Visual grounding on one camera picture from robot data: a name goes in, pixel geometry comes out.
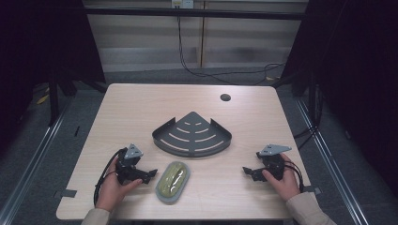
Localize yellow-green soap bar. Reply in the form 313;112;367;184
158;161;189;199

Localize black horizontal frame bar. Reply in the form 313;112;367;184
84;7;309;22

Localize yellow scrap on floor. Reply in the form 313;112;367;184
36;93;51;106

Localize white wall socket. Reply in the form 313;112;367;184
170;0;195;9

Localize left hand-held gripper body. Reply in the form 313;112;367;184
115;142;145;186

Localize black curtain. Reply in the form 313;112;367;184
280;0;398;201
0;0;107;154

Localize black metal stand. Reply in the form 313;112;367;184
47;69;61;128

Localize left hand-held gripper black cable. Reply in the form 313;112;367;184
92;147;128;208

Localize hand-held gripper black cable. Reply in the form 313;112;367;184
282;159;306;194
92;147;128;208

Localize grey soap dish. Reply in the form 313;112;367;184
155;160;191;206

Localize person's left hand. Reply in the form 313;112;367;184
95;156;144;213

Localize person's right hand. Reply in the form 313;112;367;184
261;152;301;203

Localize metal floor rail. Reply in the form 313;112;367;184
294;97;372;225
0;99;74;225

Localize grey tape piece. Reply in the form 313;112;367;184
302;185;322;195
52;188;78;200

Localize dark grey corner shelf rack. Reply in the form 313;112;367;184
151;111;233;158

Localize long black floor cable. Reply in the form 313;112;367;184
176;15;286;86

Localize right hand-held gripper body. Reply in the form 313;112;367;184
255;143;293;182

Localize black cables beside table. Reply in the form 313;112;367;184
292;93;324;150

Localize right hand-held gripper black cable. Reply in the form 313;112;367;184
282;159;306;194

